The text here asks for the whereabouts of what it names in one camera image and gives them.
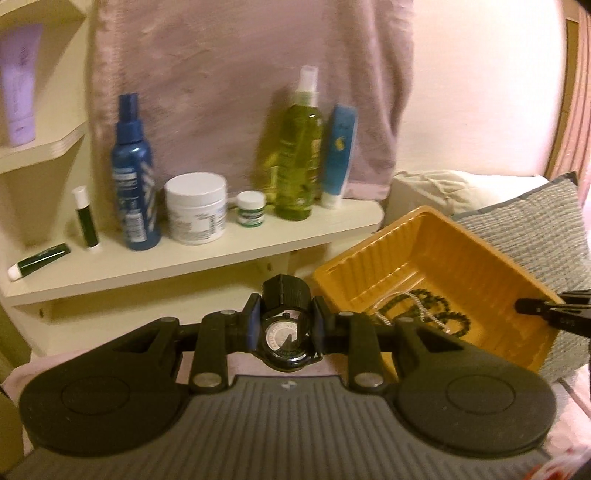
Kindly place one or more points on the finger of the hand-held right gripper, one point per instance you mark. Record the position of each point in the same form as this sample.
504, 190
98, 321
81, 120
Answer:
535, 307

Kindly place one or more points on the pink bed sheet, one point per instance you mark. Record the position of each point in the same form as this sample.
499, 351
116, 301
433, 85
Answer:
572, 415

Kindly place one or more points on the cream wooden shelf unit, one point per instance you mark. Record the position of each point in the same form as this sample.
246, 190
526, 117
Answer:
207, 258

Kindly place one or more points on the blue and white tube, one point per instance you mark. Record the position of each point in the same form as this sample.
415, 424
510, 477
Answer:
339, 157

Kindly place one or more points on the black wrist watch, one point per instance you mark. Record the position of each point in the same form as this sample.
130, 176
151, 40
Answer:
286, 341

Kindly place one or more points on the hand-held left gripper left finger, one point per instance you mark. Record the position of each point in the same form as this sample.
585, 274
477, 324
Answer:
253, 323

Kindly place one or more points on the purple lotion tube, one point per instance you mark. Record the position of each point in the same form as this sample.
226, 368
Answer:
18, 92

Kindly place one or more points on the small green label jar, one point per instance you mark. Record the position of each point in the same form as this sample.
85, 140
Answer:
251, 210

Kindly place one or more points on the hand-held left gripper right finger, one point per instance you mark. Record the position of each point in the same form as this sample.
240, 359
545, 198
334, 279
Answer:
318, 323

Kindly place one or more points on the blue spray bottle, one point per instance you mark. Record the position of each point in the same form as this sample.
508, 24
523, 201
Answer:
134, 184

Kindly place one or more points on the white cream jar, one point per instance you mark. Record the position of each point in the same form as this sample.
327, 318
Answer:
196, 207

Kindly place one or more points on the green spray bottle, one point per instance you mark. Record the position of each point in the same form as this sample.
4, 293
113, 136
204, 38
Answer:
298, 161

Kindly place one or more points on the yellow plastic tray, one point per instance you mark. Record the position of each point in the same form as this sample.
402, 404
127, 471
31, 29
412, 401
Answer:
443, 249

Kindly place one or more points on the grey checked pillow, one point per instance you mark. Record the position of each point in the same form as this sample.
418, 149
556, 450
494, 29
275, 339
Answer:
521, 230

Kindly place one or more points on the pink hanging towel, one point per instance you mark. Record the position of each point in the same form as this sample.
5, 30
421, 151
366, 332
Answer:
231, 92

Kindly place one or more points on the cream pillow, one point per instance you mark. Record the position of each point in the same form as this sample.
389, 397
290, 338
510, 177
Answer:
438, 189

